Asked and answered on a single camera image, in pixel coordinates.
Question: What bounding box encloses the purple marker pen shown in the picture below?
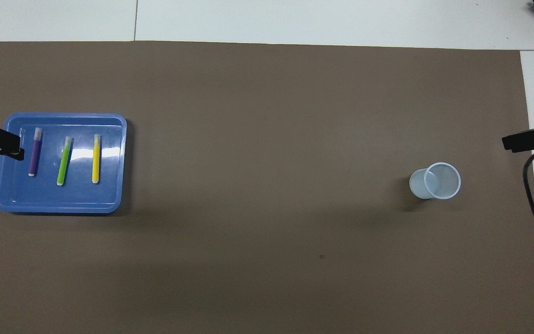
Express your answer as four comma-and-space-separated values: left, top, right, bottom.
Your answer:
28, 127, 43, 177

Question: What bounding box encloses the green marker pen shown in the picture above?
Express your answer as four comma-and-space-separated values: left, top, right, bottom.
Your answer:
57, 136, 73, 186

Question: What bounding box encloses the yellow marker pen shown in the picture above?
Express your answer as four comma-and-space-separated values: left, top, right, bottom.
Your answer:
92, 134, 102, 184

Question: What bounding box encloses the blue plastic tray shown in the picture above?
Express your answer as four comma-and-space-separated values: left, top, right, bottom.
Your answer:
0, 113, 127, 214

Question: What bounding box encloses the translucent plastic cup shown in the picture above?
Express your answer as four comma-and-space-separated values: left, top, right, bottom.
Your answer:
409, 162, 461, 200

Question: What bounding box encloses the brown table mat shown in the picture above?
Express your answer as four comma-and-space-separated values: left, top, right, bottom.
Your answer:
0, 41, 534, 334

